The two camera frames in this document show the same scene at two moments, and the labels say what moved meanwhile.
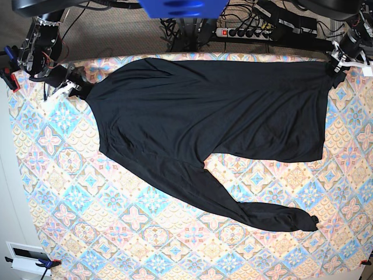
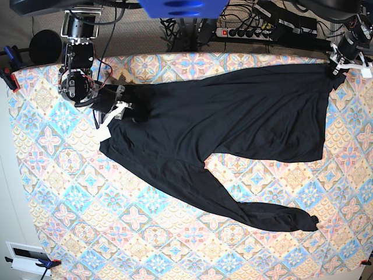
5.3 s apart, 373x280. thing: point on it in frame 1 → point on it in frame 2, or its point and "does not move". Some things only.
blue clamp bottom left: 46,264 does not move
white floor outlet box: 25,258 does not move
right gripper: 349,51 does not move
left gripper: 60,75 → 109,99
